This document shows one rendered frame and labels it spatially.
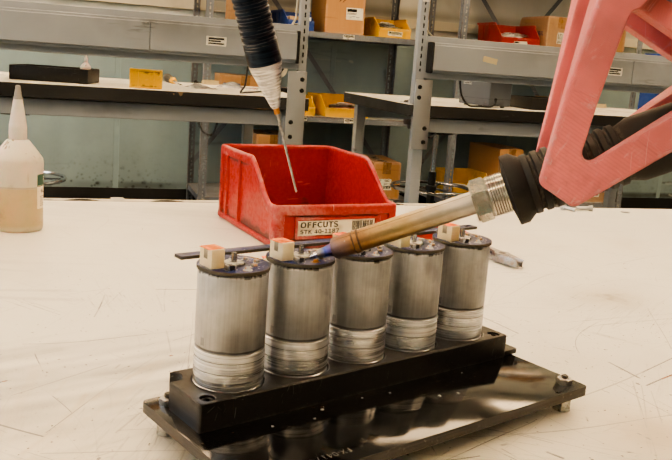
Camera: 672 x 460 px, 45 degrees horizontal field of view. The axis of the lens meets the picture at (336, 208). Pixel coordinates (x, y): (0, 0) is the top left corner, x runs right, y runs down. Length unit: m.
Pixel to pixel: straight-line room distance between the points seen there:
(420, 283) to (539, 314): 0.16
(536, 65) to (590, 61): 2.70
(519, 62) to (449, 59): 0.27
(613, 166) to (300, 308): 0.11
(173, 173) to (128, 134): 0.33
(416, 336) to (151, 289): 0.19
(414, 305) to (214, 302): 0.09
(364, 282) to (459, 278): 0.05
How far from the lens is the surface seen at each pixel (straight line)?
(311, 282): 0.29
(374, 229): 0.28
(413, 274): 0.32
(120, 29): 2.53
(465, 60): 2.83
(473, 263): 0.34
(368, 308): 0.31
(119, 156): 4.70
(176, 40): 2.55
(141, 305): 0.44
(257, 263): 0.28
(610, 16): 0.26
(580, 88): 0.27
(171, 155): 4.72
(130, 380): 0.35
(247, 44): 0.26
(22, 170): 0.59
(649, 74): 3.24
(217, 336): 0.28
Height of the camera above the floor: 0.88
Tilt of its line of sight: 10 degrees down
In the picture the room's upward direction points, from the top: 4 degrees clockwise
